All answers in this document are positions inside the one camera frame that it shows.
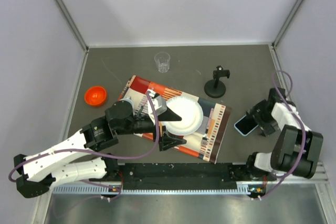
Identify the black phone stand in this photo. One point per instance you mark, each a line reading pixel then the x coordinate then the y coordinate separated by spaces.
pixel 215 88

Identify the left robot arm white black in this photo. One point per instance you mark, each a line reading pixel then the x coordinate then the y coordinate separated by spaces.
pixel 80 156

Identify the grey small mug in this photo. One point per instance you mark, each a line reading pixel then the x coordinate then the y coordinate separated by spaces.
pixel 128 99

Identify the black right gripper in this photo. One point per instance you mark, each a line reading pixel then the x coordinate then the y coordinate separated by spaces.
pixel 266 127

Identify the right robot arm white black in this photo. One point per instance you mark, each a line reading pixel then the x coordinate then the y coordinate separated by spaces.
pixel 297 148

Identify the grey slotted cable duct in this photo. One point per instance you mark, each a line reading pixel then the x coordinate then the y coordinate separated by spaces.
pixel 83 189

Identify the orange plastic bowl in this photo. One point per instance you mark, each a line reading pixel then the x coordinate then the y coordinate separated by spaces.
pixel 95 96

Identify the white paper plate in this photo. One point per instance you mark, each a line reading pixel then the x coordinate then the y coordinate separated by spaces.
pixel 191 113

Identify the clear plastic cup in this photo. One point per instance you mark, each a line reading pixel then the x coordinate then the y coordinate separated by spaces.
pixel 162 61

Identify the colourful patterned placemat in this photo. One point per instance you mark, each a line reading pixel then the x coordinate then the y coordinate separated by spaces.
pixel 205 143

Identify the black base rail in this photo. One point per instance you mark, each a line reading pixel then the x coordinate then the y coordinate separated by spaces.
pixel 182 176

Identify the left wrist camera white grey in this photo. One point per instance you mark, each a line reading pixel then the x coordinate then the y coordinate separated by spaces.
pixel 156 103

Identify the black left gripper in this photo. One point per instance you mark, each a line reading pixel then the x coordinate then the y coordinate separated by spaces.
pixel 166 142

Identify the phone with light blue case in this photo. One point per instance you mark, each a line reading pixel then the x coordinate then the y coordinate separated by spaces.
pixel 245 125

